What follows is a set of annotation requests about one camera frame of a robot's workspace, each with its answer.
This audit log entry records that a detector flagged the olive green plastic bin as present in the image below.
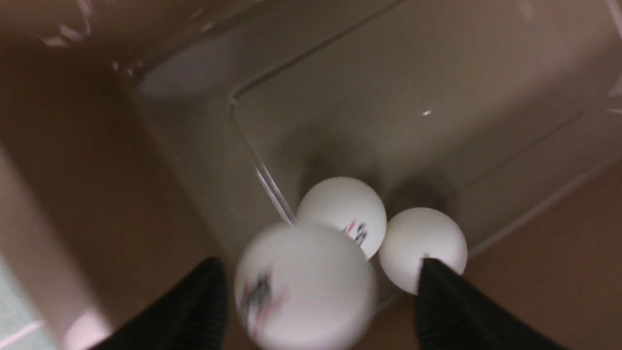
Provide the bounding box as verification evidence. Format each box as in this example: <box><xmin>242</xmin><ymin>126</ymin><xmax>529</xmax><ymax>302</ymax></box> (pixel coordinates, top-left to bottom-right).
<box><xmin>1</xmin><ymin>0</ymin><xmax>621</xmax><ymax>349</ymax></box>

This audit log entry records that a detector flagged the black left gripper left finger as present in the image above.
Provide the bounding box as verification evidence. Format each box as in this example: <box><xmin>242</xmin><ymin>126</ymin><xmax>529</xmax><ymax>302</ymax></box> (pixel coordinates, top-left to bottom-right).
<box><xmin>92</xmin><ymin>257</ymin><xmax>228</xmax><ymax>350</ymax></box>

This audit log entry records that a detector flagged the white table-tennis ball with print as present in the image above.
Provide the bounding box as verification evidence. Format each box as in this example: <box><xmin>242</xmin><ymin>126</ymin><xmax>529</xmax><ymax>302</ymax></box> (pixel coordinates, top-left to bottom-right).
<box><xmin>235</xmin><ymin>224</ymin><xmax>378</xmax><ymax>350</ymax></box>

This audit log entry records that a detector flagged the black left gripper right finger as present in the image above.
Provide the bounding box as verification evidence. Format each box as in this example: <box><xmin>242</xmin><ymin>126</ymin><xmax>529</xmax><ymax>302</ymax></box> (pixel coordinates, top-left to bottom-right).
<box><xmin>415</xmin><ymin>258</ymin><xmax>562</xmax><ymax>350</ymax></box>

